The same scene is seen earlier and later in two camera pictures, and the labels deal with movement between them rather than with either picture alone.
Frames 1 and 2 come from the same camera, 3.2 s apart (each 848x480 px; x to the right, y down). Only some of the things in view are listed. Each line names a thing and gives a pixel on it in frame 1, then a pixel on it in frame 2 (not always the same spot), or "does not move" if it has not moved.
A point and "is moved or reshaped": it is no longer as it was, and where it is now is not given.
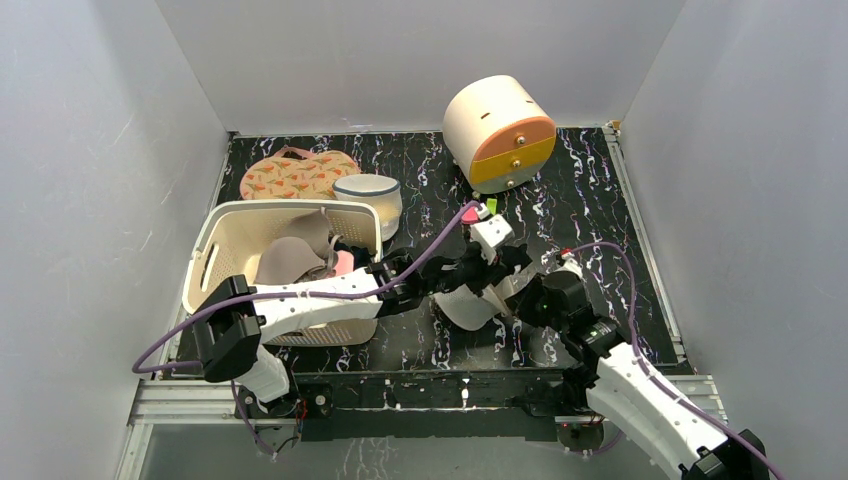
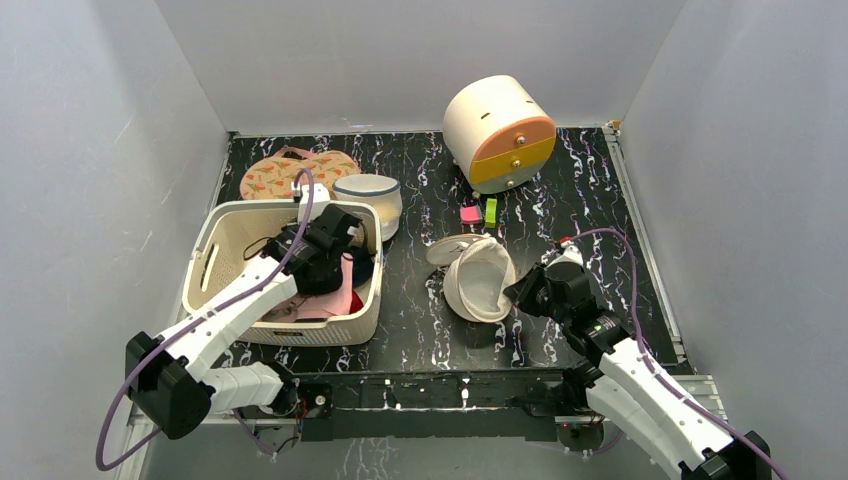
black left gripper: x=485 y=272 -> x=308 y=225
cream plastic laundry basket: x=234 y=234 does not move
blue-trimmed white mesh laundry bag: x=384 y=191 does not move
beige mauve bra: x=305 y=255 is moved or reshaped
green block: x=492 y=205 does not move
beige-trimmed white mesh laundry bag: x=467 y=310 is moved or reshaped
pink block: x=470 y=216 does not move
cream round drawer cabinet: x=497 y=134 does not move
